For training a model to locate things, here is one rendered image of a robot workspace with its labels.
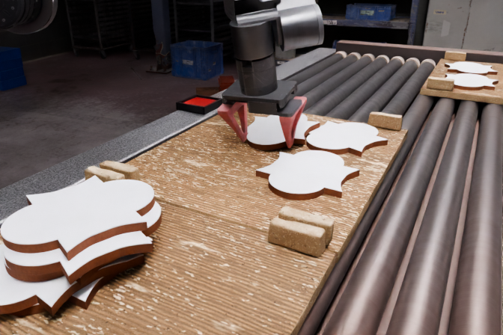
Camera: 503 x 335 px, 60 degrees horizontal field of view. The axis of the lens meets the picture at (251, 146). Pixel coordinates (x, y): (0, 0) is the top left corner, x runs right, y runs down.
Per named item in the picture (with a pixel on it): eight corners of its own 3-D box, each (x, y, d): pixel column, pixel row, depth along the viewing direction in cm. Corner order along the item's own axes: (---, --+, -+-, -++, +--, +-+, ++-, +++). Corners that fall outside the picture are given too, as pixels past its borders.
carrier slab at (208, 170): (94, 189, 60) (93, 179, 60) (239, 109, 94) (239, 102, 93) (337, 264, 45) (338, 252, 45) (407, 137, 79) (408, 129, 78)
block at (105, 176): (84, 188, 57) (81, 169, 56) (95, 182, 59) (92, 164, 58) (118, 198, 55) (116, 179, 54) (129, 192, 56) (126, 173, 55)
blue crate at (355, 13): (344, 19, 493) (345, 5, 487) (353, 16, 524) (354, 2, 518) (389, 22, 472) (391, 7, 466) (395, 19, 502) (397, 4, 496)
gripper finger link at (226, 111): (242, 128, 76) (233, 80, 71) (279, 133, 73) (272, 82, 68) (223, 149, 71) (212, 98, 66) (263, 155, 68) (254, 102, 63)
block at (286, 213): (275, 232, 48) (276, 211, 47) (283, 224, 49) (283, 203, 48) (328, 248, 45) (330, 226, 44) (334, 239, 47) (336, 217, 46)
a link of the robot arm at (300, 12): (230, 4, 69) (226, -33, 60) (300, -8, 69) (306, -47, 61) (244, 71, 65) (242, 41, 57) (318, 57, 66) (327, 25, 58)
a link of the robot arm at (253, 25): (226, 11, 62) (230, 22, 57) (273, 3, 62) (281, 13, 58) (233, 57, 66) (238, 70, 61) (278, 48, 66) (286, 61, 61)
